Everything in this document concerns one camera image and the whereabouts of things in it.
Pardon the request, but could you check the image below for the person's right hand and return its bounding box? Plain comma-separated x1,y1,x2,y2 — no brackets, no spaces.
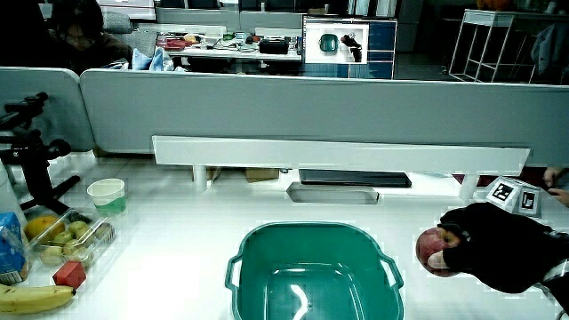
437,176,569,295

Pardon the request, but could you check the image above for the red apple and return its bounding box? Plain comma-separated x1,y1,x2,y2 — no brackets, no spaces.
415,227,462,278

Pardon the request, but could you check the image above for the person's right forearm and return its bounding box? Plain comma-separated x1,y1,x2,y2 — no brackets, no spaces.
540,260,569,315

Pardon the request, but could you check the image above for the white desk shelf riser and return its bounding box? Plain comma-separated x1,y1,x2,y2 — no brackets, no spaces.
151,134,532,202

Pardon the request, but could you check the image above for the white desk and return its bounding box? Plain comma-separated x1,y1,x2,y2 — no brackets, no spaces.
0,150,569,320

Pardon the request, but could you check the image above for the black flat keyboard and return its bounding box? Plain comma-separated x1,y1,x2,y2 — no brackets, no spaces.
298,168,413,188

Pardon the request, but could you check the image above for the grey flat tray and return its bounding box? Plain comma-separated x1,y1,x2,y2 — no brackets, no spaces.
285,181,381,205

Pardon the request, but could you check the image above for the green plastic basin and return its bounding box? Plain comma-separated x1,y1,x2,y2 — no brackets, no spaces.
224,221,405,320

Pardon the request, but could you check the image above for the white metal rack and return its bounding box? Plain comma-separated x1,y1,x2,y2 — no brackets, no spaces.
447,8,569,84

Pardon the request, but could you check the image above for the wide grey partition panel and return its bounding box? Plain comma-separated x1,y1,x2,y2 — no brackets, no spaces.
79,68,569,168

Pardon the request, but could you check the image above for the cardboard box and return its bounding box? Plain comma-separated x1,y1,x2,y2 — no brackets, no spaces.
244,167,281,184

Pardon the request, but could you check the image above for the computer monitor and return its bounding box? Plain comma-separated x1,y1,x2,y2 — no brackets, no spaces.
301,15,398,80

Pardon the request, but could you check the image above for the black bag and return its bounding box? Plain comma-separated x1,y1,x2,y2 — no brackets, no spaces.
258,37,291,56

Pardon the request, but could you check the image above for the cluttered background table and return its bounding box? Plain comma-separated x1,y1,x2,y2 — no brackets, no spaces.
156,27,303,62

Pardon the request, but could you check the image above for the white and green paper cup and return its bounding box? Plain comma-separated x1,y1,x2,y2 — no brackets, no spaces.
86,178,127,218

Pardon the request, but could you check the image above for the blue cloth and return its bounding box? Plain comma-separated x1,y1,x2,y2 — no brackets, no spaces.
131,46,175,73

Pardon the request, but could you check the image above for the clear plastic fruit box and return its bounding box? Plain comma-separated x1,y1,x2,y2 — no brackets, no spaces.
27,208,117,272

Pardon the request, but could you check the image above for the red cube block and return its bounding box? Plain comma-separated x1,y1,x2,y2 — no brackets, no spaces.
52,260,88,291

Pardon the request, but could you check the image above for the orange fruit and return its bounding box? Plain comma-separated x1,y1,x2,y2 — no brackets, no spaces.
23,214,66,244

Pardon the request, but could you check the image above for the yellow banana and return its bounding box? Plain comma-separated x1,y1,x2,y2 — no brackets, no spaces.
0,284,76,316

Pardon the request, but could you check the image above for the narrow grey partition panel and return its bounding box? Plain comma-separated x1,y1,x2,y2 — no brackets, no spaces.
0,66,96,152

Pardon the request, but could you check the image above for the blue snack packet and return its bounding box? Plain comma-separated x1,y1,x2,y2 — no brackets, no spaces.
0,212,28,286

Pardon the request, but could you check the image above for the black camera tripod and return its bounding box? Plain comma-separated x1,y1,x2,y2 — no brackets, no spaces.
0,92,83,216

